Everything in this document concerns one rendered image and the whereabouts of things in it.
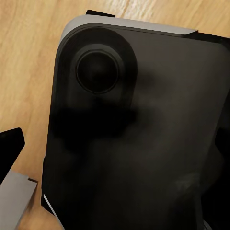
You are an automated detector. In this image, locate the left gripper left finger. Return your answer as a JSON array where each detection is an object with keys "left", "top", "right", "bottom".
[{"left": 0, "top": 127, "right": 25, "bottom": 184}]

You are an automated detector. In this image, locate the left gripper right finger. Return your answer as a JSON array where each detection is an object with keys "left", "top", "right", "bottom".
[{"left": 215, "top": 127, "right": 230, "bottom": 166}]

